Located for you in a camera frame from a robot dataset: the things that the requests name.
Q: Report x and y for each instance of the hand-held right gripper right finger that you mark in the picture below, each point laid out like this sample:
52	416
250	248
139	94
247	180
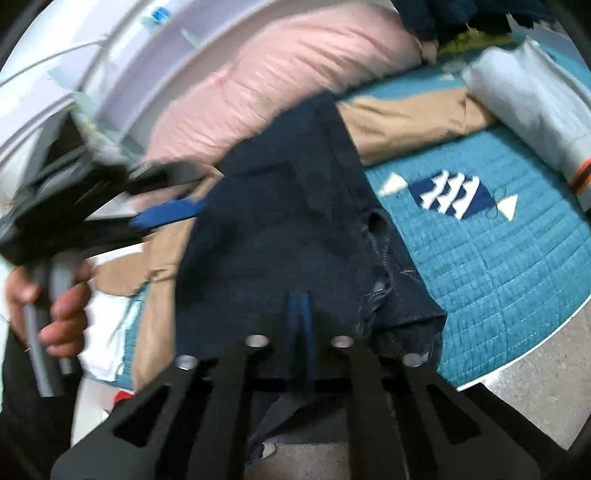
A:
310	341

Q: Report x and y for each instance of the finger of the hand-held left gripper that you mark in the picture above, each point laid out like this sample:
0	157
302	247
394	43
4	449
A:
166	215
171	175

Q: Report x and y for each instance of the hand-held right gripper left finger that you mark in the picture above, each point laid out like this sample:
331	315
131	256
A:
294	332

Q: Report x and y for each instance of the dark denim jacket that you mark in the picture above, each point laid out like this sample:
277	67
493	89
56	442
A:
286	221

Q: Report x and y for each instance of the person's left forearm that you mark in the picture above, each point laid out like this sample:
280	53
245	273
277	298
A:
27	415

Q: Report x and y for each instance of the person's left hand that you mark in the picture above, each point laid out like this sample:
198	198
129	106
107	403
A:
64	318

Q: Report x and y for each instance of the white pillow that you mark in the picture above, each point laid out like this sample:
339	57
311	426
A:
104	341

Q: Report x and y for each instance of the pink pillow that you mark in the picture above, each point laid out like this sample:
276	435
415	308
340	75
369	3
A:
277	64

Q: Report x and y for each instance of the small blue box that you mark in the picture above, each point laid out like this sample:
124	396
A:
159	16

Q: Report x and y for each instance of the blue quilted mattress pad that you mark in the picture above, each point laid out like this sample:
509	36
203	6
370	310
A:
485	258

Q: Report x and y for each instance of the tan pants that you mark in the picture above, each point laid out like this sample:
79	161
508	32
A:
415	120

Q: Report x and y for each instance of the yellow and navy puffer jacket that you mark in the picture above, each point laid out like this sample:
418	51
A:
443	18

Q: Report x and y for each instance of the light grey folded cloth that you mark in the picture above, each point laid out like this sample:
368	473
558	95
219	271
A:
521	97

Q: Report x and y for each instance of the lilac wall shelf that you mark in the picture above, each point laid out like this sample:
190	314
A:
138	78

